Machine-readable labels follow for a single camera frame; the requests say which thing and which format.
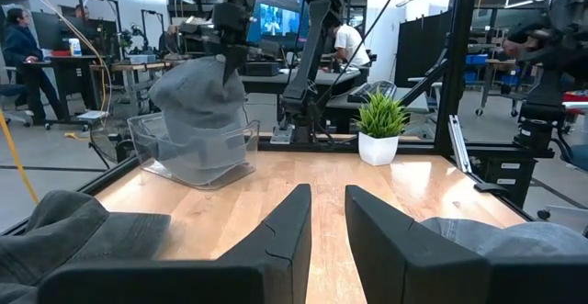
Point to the white square plant pot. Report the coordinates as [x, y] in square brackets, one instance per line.
[377, 150]

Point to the black control box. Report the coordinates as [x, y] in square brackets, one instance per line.
[500, 175]

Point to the wooden top workbench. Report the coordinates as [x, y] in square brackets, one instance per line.
[138, 66]

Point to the black metal table frame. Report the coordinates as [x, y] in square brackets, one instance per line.
[459, 42]

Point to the black computer keyboard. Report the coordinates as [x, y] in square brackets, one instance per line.
[372, 92]

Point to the green artificial plant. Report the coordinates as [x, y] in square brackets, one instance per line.
[381, 113]

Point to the clear plastic bin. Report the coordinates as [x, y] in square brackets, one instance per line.
[142, 131]

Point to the blue storage bin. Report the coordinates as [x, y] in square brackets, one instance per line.
[477, 59]

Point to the dark charcoal baseball cap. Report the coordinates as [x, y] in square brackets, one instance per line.
[69, 230]

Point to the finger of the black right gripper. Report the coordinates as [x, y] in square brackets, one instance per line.
[233, 60]

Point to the large blue display screen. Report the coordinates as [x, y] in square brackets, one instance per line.
[275, 19]

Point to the black room partition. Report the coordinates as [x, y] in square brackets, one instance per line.
[418, 51]

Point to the person's hand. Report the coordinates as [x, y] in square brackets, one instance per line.
[521, 46]

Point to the silver aluminium bar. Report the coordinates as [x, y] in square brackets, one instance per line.
[459, 143]

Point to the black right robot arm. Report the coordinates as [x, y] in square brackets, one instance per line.
[312, 42]

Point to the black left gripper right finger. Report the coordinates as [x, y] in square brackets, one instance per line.
[404, 267]

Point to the blue-grey denim cap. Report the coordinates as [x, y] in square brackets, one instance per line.
[514, 237]
[197, 97]

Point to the white wipes container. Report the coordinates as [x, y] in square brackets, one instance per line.
[75, 48]

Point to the person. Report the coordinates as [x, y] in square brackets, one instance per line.
[170, 40]
[82, 12]
[20, 47]
[351, 44]

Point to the black office desk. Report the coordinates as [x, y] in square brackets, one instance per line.
[266, 81]
[69, 72]

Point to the black floor fan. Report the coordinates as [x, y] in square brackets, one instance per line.
[110, 141]

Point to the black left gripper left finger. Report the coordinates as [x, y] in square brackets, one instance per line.
[257, 276]

